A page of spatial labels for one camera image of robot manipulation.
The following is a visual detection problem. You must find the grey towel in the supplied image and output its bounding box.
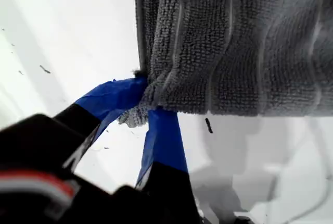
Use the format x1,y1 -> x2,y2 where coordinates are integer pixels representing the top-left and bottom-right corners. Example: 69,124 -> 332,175
118,0 -> 333,129

